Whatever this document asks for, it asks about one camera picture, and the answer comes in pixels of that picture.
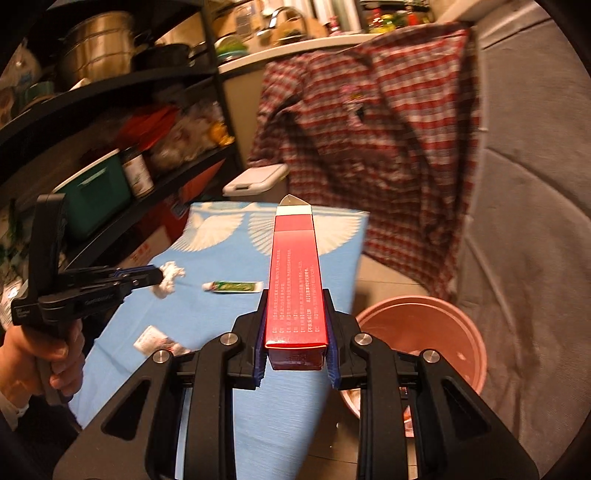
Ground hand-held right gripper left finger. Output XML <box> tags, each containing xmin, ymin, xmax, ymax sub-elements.
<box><xmin>52</xmin><ymin>288</ymin><xmax>271</xmax><ymax>480</ymax></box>

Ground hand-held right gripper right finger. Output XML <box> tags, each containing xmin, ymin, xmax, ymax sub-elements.
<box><xmin>322</xmin><ymin>288</ymin><xmax>541</xmax><ymax>480</ymax></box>

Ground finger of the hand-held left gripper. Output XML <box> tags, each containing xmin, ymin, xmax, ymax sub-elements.
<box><xmin>92</xmin><ymin>279</ymin><xmax>162</xmax><ymax>303</ymax></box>
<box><xmin>62</xmin><ymin>265</ymin><xmax>166</xmax><ymax>284</ymax></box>

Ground white tissue wad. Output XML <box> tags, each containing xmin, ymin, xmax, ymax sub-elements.
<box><xmin>152</xmin><ymin>261</ymin><xmax>187</xmax><ymax>297</ymax></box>

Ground long red carton box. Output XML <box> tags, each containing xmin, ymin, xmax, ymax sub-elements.
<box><xmin>263</xmin><ymin>194</ymin><xmax>331</xmax><ymax>373</ymax></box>

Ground pink plastic bucket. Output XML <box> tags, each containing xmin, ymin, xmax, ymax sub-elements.
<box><xmin>339</xmin><ymin>295</ymin><xmax>488</xmax><ymax>437</ymax></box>

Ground white lidded trash bin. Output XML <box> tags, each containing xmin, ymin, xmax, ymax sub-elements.
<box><xmin>222</xmin><ymin>165</ymin><xmax>291</xmax><ymax>206</ymax></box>

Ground person's left hand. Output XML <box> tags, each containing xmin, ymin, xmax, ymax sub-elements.
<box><xmin>0</xmin><ymin>318</ymin><xmax>86</xmax><ymax>394</ymax></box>

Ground red printed package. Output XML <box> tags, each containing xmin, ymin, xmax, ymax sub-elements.
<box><xmin>127</xmin><ymin>194</ymin><xmax>191</xmax><ymax>265</ymax></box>

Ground small white sachet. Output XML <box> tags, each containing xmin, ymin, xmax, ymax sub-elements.
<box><xmin>134</xmin><ymin>325</ymin><xmax>163</xmax><ymax>354</ymax></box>

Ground blue wing print tablecloth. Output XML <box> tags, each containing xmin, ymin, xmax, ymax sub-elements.
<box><xmin>69</xmin><ymin>202</ymin><xmax>370</xmax><ymax>480</ymax></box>

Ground crumpled red white wrapper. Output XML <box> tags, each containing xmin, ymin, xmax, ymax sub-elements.
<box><xmin>161</xmin><ymin>338</ymin><xmax>193</xmax><ymax>357</ymax></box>

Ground green toothpaste tube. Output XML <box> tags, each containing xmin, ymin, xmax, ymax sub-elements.
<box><xmin>203</xmin><ymin>279</ymin><xmax>267</xmax><ymax>295</ymax></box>

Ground teal storage box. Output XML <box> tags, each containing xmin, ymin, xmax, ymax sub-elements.
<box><xmin>51</xmin><ymin>148</ymin><xmax>133</xmax><ymax>241</ymax></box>

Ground dark lidded grain jar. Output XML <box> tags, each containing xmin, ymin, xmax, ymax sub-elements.
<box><xmin>121</xmin><ymin>147</ymin><xmax>156</xmax><ymax>199</ymax></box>

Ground clear bags of food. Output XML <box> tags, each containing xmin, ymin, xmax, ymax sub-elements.
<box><xmin>150</xmin><ymin>102</ymin><xmax>227</xmax><ymax>172</ymax></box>

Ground red plastic bag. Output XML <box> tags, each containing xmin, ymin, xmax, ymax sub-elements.
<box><xmin>115</xmin><ymin>105</ymin><xmax>181</xmax><ymax>154</ymax></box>

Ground yellow bag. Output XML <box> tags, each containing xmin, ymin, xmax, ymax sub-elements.
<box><xmin>208</xmin><ymin>121</ymin><xmax>232</xmax><ymax>147</ymax></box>

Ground black shelf rack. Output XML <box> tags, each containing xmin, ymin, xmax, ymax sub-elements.
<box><xmin>0</xmin><ymin>0</ymin><xmax>245</xmax><ymax>296</ymax></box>

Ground black frying pan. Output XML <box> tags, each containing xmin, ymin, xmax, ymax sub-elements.
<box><xmin>131</xmin><ymin>41</ymin><xmax>209</xmax><ymax>73</ymax></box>

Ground steel stock pot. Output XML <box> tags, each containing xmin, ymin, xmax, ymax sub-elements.
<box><xmin>58</xmin><ymin>11</ymin><xmax>137</xmax><ymax>89</ymax></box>

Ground red plaid shirt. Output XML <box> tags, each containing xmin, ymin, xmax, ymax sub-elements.
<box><xmin>247</xmin><ymin>21</ymin><xmax>484</xmax><ymax>302</ymax></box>

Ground grey padded panel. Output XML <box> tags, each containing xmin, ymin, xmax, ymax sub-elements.
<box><xmin>455</xmin><ymin>18</ymin><xmax>591</xmax><ymax>462</ymax></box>

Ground green bowl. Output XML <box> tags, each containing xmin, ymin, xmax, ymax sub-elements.
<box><xmin>215</xmin><ymin>37</ymin><xmax>253</xmax><ymax>64</ymax></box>

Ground chrome kitchen faucet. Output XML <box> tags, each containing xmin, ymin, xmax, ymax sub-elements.
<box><xmin>256</xmin><ymin>6</ymin><xmax>306</xmax><ymax>45</ymax></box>

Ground rack of seasoning bottles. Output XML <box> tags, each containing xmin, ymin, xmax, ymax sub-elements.
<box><xmin>360</xmin><ymin>0</ymin><xmax>435</xmax><ymax>34</ymax></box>

